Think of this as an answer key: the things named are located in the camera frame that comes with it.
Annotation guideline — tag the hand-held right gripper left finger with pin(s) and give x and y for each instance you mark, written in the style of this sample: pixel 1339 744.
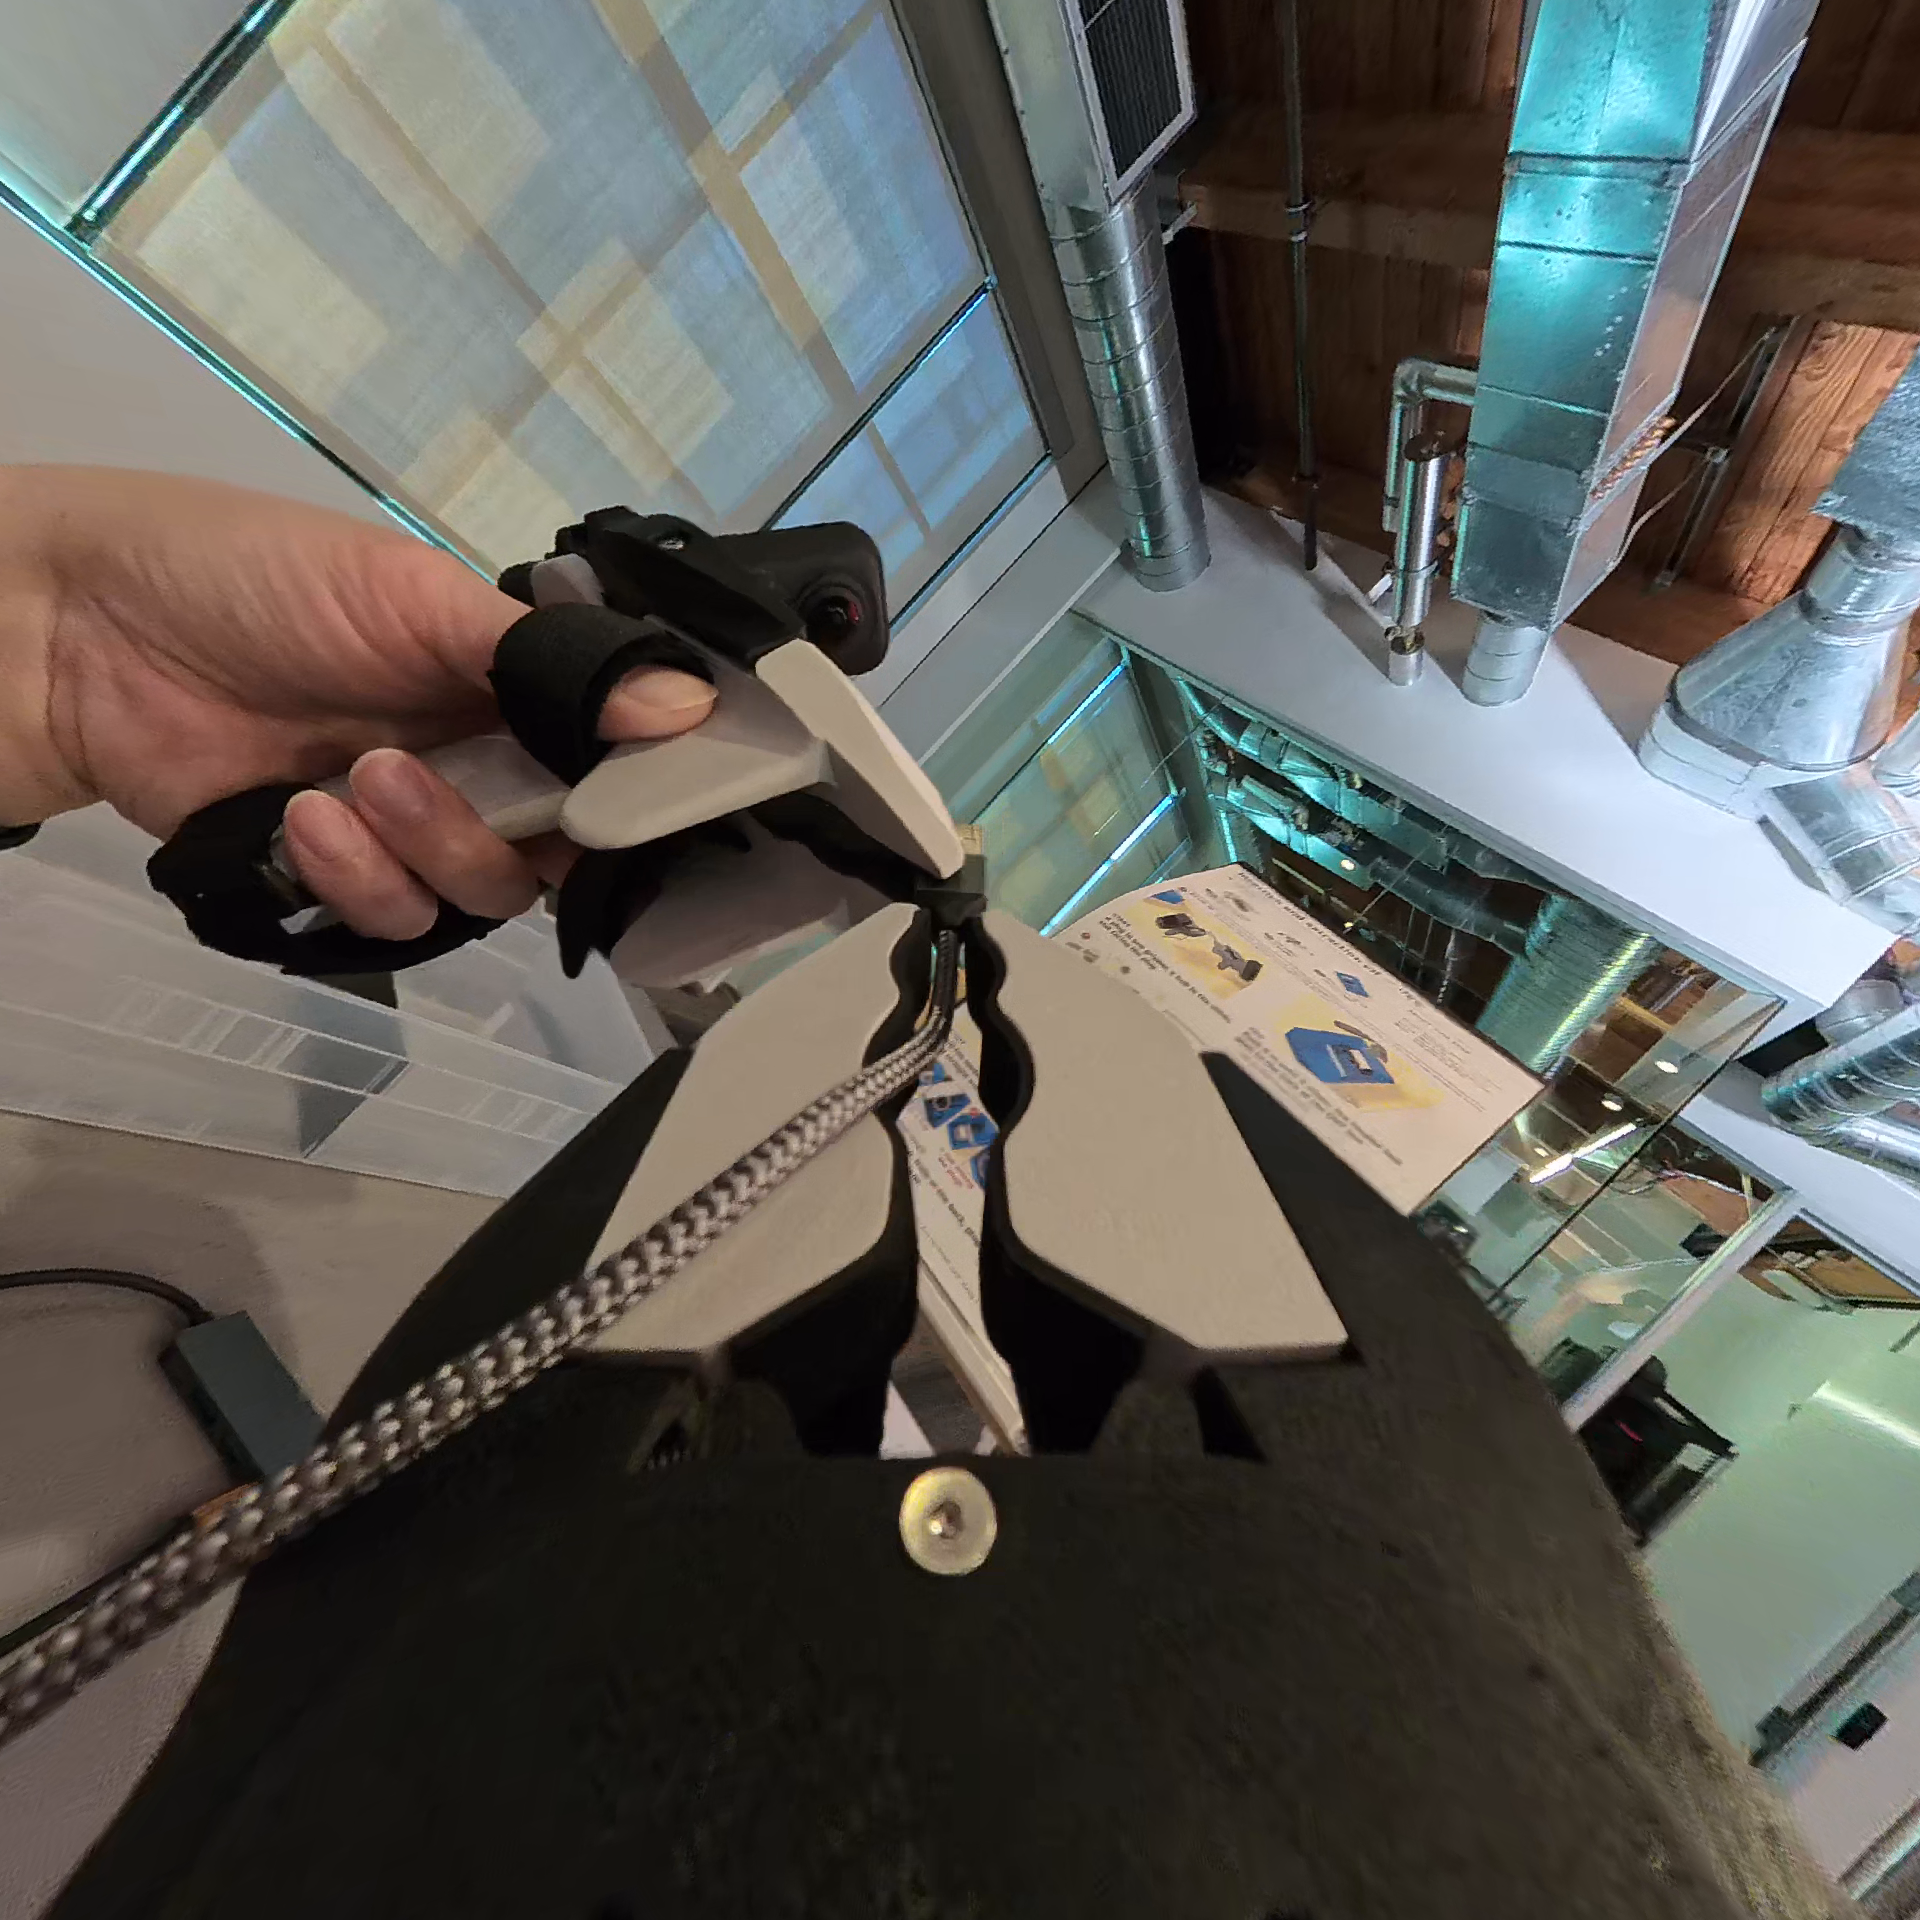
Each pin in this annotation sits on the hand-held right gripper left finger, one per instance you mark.
pixel 809 1276

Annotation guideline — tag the dark grey usb hub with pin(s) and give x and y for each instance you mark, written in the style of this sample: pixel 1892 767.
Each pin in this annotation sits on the dark grey usb hub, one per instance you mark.
pixel 240 1387

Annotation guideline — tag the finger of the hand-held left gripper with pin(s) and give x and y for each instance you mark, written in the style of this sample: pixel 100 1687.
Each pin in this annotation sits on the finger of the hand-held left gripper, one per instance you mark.
pixel 735 937
pixel 869 763

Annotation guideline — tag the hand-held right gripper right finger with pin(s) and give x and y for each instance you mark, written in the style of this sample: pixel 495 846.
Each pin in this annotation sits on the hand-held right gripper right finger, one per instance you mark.
pixel 1154 1201

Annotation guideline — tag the black ceiling pipe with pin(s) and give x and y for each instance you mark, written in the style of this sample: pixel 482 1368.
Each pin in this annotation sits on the black ceiling pipe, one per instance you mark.
pixel 1298 299

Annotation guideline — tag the conical metal duct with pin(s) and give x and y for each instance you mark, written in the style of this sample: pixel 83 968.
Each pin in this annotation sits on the conical metal duct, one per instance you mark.
pixel 1800 674

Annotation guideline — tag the round corrugated metal duct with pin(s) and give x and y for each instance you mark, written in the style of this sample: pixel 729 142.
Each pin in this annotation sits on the round corrugated metal duct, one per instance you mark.
pixel 1131 422

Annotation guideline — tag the person's left hand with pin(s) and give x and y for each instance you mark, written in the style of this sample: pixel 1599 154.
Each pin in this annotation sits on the person's left hand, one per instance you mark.
pixel 224 644

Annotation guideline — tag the white ceiling air vent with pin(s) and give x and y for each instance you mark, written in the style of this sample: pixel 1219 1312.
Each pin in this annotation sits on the white ceiling air vent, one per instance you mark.
pixel 1131 75

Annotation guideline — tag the rectangular metal duct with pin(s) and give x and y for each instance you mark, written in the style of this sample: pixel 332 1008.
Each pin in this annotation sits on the rectangular metal duct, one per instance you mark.
pixel 1589 299

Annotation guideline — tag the large glass window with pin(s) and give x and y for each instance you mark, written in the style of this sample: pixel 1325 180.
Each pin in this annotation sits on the large glass window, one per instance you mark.
pixel 524 299

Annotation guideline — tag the slanted round metal ducts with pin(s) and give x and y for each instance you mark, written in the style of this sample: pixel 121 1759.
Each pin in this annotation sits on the slanted round metal ducts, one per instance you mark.
pixel 1861 1073

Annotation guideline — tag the instruction poster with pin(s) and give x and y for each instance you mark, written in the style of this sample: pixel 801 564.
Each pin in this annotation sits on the instruction poster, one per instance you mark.
pixel 1348 1036

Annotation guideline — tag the silver metal pipes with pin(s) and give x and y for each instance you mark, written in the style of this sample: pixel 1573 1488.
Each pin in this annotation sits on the silver metal pipes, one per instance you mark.
pixel 1421 523

